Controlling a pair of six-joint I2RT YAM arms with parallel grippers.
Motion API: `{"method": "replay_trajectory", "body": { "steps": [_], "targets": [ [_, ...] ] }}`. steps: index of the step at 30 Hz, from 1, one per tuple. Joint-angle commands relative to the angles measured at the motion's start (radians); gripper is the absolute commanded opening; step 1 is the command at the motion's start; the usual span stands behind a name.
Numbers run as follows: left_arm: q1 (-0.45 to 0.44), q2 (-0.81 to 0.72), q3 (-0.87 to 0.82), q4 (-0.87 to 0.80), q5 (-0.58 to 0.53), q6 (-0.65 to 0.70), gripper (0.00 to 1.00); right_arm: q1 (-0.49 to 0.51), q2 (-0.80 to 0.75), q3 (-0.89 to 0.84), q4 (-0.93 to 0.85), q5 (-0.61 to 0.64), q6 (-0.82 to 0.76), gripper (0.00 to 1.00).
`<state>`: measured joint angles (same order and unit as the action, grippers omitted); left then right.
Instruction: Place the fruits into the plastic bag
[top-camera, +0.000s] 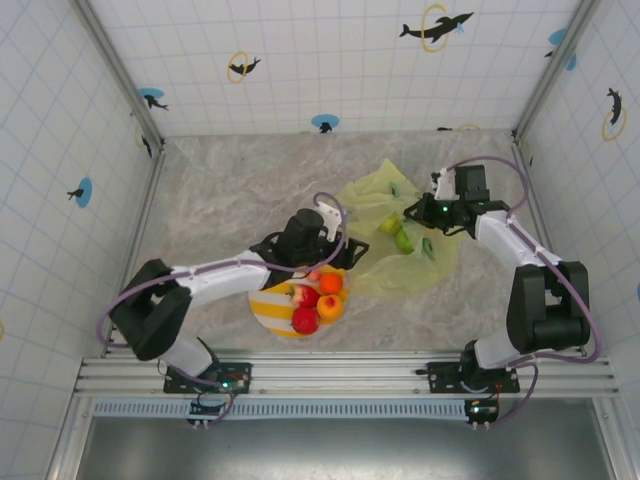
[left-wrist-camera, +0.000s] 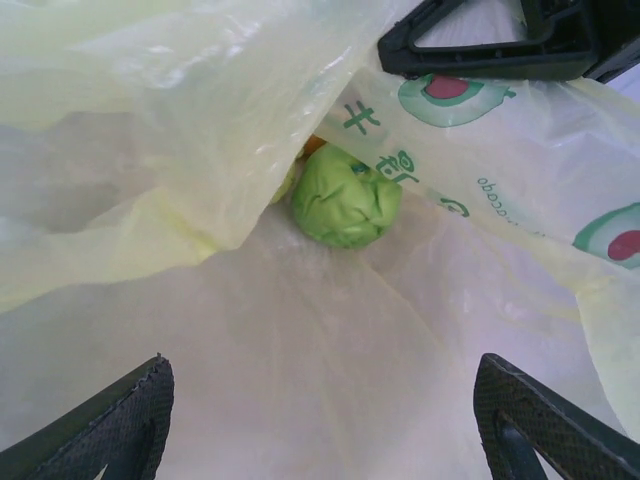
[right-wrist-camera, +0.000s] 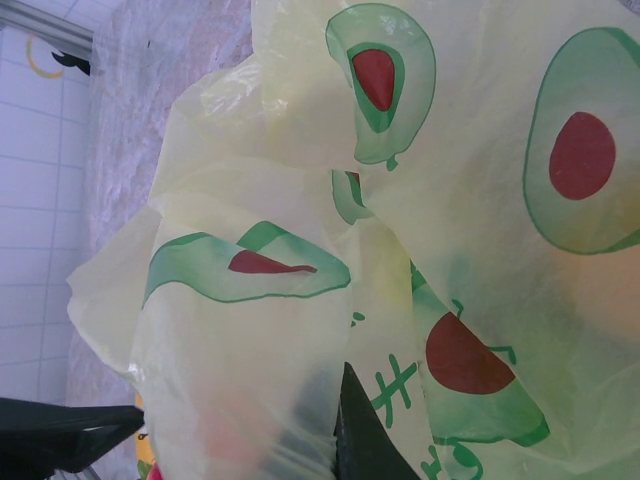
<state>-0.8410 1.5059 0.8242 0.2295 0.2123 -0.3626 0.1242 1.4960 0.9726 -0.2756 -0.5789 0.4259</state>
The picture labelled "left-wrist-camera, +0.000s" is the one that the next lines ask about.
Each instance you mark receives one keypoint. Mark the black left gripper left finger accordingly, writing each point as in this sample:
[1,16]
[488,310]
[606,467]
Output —
[100,435]

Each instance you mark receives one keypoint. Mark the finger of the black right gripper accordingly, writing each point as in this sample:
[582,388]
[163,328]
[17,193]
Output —
[392,55]

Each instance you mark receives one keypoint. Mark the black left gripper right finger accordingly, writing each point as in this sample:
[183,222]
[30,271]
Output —
[530,425]

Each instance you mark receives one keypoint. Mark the green apple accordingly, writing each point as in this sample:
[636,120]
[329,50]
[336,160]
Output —
[345,200]

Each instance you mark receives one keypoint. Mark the yellow translucent plastic bag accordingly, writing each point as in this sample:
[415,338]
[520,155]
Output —
[150,100]

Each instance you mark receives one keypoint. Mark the yellow orange mango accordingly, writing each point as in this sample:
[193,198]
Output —
[315,146]

